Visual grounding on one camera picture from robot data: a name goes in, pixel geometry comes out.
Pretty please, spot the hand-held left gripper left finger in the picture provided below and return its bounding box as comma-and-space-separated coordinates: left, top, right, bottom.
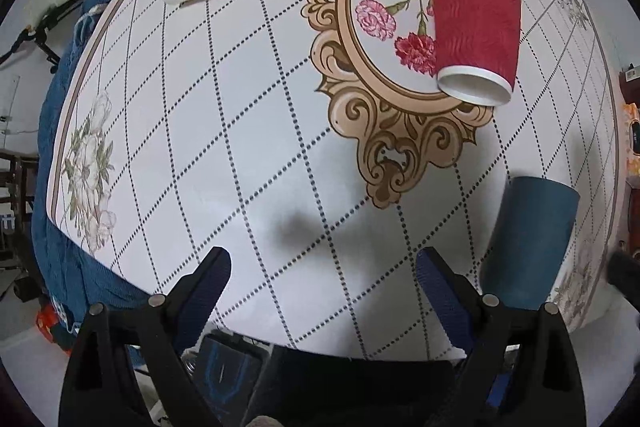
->
59, 246, 233, 427

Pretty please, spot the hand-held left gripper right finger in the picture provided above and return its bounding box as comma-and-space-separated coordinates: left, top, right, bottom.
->
415, 247, 588, 427

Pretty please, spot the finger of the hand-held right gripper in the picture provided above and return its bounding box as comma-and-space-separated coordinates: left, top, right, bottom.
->
606, 249, 640, 308

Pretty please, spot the dark blue paper cup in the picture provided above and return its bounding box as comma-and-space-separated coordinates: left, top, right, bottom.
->
479, 176, 581, 311

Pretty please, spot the red ribbed paper cup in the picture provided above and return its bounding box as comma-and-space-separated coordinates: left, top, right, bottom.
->
430, 0, 522, 107

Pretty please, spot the black and blue bag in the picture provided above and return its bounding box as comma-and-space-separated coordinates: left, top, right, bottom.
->
195, 331, 268, 410

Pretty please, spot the brown wooden cabinet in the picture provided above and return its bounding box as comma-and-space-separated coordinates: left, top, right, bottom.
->
617, 63, 640, 260

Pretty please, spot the blue quilted table skirt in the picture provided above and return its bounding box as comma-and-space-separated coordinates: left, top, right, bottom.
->
31, 0, 153, 355

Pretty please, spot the red floor item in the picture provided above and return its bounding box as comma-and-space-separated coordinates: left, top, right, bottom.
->
35, 302, 73, 353

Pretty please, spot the floral printed tablecloth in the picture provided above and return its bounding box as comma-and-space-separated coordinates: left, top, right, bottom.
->
46, 0, 620, 362

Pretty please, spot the dark wooden chair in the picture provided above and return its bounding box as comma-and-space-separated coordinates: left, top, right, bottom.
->
0, 150, 38, 258

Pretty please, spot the black stand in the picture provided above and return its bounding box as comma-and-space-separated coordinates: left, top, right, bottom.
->
0, 10, 63, 75

